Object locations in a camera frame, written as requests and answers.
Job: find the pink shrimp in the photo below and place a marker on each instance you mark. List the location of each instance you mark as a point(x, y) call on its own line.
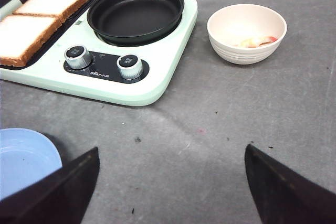
point(256, 42)

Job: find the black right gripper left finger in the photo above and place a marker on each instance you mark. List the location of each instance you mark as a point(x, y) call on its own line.
point(61, 197)

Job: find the beige ribbed bowl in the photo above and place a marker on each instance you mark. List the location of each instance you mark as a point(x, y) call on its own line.
point(232, 24)

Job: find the left silver control knob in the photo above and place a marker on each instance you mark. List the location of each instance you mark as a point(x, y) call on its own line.
point(78, 57)

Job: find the mint green breakfast maker base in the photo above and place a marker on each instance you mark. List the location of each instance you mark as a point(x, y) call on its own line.
point(101, 80)

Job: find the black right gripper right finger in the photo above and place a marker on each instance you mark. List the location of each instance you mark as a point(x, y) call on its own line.
point(284, 196)

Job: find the black frying pan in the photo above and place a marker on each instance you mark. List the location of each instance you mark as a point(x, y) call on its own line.
point(131, 23)

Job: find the blue plate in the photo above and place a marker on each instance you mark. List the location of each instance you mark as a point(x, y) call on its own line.
point(27, 156)

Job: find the silver control knob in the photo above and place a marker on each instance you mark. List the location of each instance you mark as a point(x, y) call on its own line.
point(130, 66)
point(78, 57)

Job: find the white bread slice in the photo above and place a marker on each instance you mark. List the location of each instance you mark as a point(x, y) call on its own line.
point(24, 35)
point(62, 9)

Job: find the right silver control knob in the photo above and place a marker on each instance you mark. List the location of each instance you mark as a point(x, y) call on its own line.
point(130, 66)

